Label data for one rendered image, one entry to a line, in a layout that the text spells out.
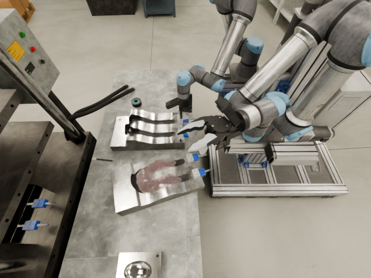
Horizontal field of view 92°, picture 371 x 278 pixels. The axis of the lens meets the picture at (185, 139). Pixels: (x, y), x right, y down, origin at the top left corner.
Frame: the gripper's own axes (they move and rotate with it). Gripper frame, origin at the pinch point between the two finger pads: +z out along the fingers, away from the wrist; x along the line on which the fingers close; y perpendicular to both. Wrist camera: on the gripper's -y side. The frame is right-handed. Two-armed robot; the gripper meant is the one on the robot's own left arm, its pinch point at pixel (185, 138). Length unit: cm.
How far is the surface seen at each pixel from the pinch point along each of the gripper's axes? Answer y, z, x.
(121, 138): 52, 23, 62
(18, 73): -1, 50, 70
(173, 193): 56, 6, 11
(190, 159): 55, -12, 26
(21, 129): 31, 72, 77
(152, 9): 77, -120, 429
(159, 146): 56, 2, 45
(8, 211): 39, 77, 30
